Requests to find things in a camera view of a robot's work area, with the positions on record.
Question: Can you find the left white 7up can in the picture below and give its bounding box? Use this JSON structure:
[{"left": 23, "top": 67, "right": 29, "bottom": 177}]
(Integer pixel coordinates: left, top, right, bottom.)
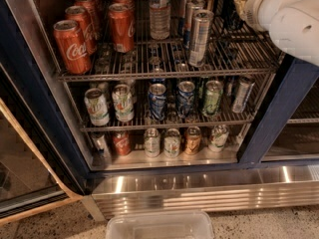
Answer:
[{"left": 84, "top": 88, "right": 110, "bottom": 126}]

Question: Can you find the front silver Red Bull can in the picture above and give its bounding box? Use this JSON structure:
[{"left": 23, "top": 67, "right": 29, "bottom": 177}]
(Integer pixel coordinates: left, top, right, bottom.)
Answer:
[{"left": 188, "top": 9, "right": 213, "bottom": 68}]

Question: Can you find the white 7up can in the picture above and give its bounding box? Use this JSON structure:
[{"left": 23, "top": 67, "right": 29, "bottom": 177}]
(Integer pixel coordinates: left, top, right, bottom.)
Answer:
[
  {"left": 84, "top": 88, "right": 110, "bottom": 126},
  {"left": 163, "top": 128, "right": 180, "bottom": 158},
  {"left": 112, "top": 84, "right": 134, "bottom": 122}
]

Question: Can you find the bottom orange can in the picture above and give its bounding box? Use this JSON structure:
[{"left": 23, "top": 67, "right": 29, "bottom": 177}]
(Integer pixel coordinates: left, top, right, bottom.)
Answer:
[{"left": 184, "top": 126, "right": 201, "bottom": 155}]

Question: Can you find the bottom red Coca-Cola can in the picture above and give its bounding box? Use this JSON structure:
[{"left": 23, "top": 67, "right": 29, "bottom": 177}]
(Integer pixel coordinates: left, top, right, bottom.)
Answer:
[{"left": 113, "top": 130, "right": 131, "bottom": 155}]

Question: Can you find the stainless steel fridge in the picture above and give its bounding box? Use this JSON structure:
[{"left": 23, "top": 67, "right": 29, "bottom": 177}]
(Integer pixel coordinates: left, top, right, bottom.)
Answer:
[{"left": 6, "top": 0, "right": 318, "bottom": 220}]

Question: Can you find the silver slim can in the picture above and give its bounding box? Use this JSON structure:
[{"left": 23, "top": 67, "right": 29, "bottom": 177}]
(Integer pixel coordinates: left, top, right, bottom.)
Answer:
[
  {"left": 231, "top": 76, "right": 255, "bottom": 114},
  {"left": 91, "top": 132, "right": 111, "bottom": 158}
]

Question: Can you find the green white soda can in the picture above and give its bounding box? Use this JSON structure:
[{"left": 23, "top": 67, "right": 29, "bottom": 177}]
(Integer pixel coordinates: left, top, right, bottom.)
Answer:
[{"left": 202, "top": 81, "right": 223, "bottom": 117}]

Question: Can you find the open glass fridge door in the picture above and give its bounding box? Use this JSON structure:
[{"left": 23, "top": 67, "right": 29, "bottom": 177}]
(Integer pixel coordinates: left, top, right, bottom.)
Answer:
[{"left": 0, "top": 0, "right": 81, "bottom": 225}]

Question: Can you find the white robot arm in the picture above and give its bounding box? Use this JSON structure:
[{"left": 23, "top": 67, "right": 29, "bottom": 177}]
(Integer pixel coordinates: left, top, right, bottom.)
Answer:
[{"left": 234, "top": 0, "right": 319, "bottom": 66}]

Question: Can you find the bottom white 7up can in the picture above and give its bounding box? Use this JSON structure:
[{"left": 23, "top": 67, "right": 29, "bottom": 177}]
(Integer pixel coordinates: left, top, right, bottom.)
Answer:
[{"left": 163, "top": 128, "right": 180, "bottom": 158}]

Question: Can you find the front middle Coca-Cola can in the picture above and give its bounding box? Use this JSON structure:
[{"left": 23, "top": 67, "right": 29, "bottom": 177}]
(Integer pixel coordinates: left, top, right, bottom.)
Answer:
[{"left": 108, "top": 3, "right": 134, "bottom": 53}]

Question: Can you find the top wire fridge shelf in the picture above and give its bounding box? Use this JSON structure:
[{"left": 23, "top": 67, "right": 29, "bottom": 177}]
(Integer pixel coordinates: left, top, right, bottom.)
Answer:
[{"left": 59, "top": 0, "right": 283, "bottom": 82}]

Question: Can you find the bottom silver slim can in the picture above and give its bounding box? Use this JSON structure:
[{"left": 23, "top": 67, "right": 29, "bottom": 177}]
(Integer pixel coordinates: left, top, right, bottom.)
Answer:
[{"left": 91, "top": 132, "right": 111, "bottom": 158}]

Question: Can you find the middle wire fridge shelf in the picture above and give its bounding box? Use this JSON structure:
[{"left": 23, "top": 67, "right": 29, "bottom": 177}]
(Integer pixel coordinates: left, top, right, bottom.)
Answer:
[{"left": 81, "top": 74, "right": 274, "bottom": 132}]

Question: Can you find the front left Coca-Cola can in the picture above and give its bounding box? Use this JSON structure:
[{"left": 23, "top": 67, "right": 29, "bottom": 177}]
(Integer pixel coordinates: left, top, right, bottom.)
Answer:
[{"left": 54, "top": 20, "right": 91, "bottom": 75}]

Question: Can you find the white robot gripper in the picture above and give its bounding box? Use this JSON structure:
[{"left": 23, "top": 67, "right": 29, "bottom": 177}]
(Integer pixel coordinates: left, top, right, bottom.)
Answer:
[{"left": 234, "top": 0, "right": 287, "bottom": 33}]

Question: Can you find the wire fridge shelf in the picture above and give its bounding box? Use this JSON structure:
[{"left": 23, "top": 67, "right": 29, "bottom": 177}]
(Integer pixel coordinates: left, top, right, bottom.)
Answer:
[
  {"left": 59, "top": 0, "right": 283, "bottom": 82},
  {"left": 81, "top": 74, "right": 274, "bottom": 132}
]

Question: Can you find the silver red bull can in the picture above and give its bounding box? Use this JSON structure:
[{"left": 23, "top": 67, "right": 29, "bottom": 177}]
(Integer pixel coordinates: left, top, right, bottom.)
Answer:
[
  {"left": 177, "top": 0, "right": 188, "bottom": 36},
  {"left": 188, "top": 9, "right": 213, "bottom": 68},
  {"left": 182, "top": 0, "right": 205, "bottom": 50}
]

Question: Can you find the clear plastic water bottle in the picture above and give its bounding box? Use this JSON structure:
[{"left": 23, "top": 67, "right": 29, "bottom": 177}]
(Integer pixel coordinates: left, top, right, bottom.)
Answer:
[{"left": 149, "top": 0, "right": 170, "bottom": 40}]

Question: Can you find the clear plastic container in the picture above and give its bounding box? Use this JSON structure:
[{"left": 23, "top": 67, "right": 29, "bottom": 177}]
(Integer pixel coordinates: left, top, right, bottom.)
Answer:
[{"left": 106, "top": 211, "right": 215, "bottom": 239}]

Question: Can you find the bottom white green can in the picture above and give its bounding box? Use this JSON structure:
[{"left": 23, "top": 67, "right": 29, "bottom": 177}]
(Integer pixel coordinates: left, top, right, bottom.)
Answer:
[{"left": 144, "top": 127, "right": 160, "bottom": 157}]

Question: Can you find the bottom right white can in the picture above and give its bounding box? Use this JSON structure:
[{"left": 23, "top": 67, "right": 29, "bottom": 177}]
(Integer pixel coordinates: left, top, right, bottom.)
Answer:
[{"left": 208, "top": 124, "right": 229, "bottom": 152}]

